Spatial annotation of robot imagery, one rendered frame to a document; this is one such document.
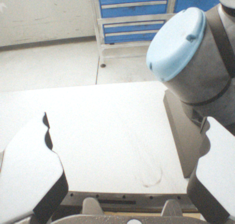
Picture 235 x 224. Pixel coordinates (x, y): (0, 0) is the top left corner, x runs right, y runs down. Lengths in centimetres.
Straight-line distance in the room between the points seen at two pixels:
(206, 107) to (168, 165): 19
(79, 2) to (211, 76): 251
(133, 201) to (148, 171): 24
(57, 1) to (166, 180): 268
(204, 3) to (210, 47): 176
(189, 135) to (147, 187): 17
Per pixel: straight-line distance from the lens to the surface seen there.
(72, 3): 268
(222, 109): 34
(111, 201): 19
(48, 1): 278
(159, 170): 42
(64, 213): 23
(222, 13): 25
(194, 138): 40
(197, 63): 24
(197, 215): 29
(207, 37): 24
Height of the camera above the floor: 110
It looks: 50 degrees down
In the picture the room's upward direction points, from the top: 6 degrees counter-clockwise
